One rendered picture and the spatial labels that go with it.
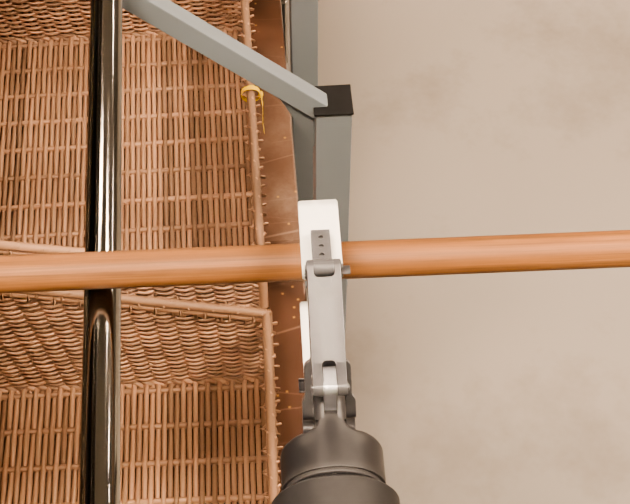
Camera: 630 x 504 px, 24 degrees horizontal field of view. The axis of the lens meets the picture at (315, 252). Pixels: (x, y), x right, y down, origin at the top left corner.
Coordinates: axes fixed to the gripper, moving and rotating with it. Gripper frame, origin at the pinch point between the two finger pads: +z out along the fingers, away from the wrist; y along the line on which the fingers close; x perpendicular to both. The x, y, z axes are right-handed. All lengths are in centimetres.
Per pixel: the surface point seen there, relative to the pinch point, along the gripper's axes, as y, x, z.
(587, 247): -1.3, 21.3, -0.3
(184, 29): 10.8, -11.3, 37.7
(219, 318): 46, -10, 26
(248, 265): -1.4, -5.5, -0.6
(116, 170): 2.0, -16.5, 12.4
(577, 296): 119, 50, 76
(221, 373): 59, -10, 27
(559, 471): 119, 42, 42
